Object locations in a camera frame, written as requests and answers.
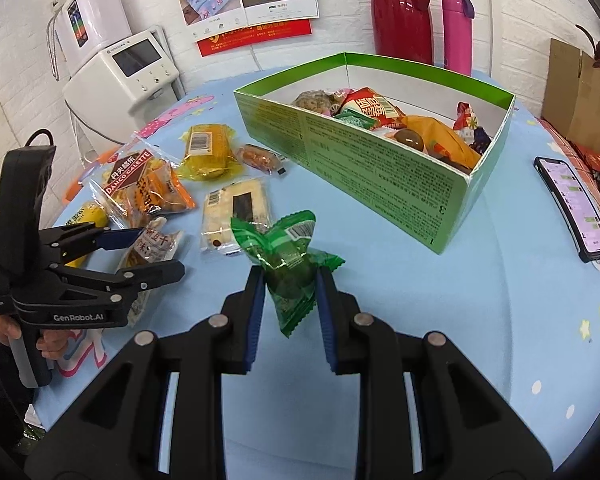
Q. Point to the white cracker snack pack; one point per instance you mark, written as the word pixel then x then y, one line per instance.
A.
pixel 244 200

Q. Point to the yellow barcode snack pack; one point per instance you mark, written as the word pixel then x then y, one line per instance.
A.
pixel 208 153

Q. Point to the orange plastic basin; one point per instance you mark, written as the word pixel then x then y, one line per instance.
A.
pixel 77 184

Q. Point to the Danco Galette snack bag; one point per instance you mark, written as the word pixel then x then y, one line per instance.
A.
pixel 112 180

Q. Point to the pink water bottle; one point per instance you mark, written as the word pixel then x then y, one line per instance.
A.
pixel 457 16

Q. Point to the clear brown snack packet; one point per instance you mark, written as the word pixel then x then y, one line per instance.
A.
pixel 151 246

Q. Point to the brown cardboard box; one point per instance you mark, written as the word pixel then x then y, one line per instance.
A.
pixel 571 101

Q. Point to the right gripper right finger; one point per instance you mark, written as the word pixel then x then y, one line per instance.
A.
pixel 425 411

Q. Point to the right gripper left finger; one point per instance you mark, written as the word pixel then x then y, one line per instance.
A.
pixel 155 410

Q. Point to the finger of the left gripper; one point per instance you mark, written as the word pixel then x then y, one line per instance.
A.
pixel 64 244
pixel 123 286

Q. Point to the blue cartoon tablecloth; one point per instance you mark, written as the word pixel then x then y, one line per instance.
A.
pixel 509 290

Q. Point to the white wall water purifier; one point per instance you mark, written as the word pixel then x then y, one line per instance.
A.
pixel 84 27

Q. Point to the white screen appliance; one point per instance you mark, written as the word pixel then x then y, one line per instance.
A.
pixel 122 88

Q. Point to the small orange sausage snack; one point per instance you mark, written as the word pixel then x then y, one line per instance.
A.
pixel 261 159

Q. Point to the green cardboard box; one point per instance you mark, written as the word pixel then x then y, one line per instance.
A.
pixel 423 196

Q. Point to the yellow chips snack bag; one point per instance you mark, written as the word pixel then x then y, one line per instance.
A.
pixel 89 212

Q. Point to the black smartphone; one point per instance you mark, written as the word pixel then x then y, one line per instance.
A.
pixel 576 207

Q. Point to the red snack packet in box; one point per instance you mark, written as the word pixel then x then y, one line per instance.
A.
pixel 365 108

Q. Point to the green snack packet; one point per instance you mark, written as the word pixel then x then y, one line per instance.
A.
pixel 290 264

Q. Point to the orange peanut snack bag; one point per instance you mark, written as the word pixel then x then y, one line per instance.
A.
pixel 159 191

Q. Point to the red thermos jug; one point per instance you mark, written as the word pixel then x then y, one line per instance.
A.
pixel 402 29

